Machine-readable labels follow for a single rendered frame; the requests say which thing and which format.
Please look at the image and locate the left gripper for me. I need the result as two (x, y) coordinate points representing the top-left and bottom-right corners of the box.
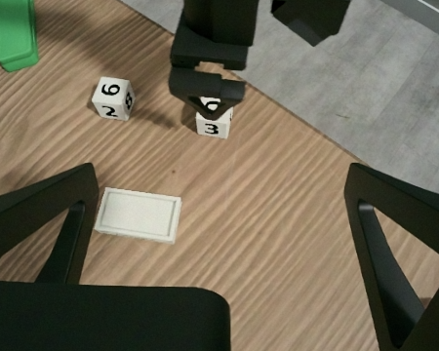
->
(169, 0), (251, 121)

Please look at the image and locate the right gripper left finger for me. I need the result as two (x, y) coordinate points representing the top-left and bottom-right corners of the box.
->
(0, 163), (100, 285)

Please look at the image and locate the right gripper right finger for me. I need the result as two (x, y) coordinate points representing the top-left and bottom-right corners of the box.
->
(343, 162), (439, 351)

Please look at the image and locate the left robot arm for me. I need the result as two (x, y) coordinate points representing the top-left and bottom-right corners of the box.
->
(212, 0), (353, 47)

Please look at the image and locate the white number cube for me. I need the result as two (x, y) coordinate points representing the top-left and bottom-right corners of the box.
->
(196, 97), (232, 138)
(92, 77), (136, 121)

